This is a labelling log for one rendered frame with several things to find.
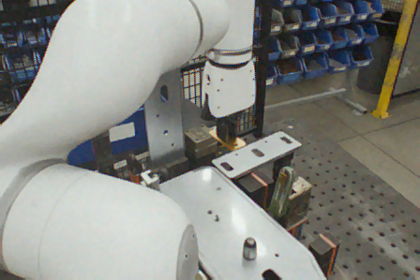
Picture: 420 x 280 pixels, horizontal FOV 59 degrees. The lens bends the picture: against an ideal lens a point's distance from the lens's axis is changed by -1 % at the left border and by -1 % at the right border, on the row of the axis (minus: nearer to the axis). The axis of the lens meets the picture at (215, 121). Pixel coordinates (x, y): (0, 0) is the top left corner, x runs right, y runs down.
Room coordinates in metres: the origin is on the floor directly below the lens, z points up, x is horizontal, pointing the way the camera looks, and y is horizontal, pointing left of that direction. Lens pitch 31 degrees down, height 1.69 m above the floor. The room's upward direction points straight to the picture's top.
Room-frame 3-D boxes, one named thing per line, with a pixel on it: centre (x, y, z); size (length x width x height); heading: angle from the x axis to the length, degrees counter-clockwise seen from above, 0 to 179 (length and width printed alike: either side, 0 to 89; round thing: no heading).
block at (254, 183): (0.83, -0.12, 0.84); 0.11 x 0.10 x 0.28; 125
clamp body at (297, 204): (0.73, -0.21, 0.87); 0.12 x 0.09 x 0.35; 125
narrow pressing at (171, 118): (0.88, 0.14, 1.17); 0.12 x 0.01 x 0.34; 125
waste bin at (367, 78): (3.45, -1.66, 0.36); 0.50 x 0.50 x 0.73
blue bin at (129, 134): (0.97, 0.31, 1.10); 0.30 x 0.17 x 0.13; 117
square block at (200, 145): (0.96, 0.05, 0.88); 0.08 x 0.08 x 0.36; 35
